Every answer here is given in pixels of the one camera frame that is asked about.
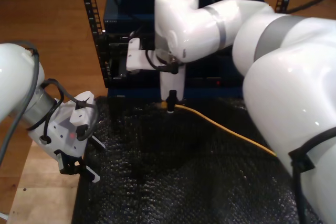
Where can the blue metal box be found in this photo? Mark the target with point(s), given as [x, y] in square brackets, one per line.
[136, 93]

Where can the black rack shelf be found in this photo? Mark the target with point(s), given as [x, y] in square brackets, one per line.
[210, 77]

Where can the black rack server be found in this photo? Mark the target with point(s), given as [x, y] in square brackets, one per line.
[115, 48]

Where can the black bubble mat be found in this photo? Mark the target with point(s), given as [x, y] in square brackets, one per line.
[157, 182]

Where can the blue network switch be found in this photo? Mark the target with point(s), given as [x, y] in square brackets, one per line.
[126, 3]

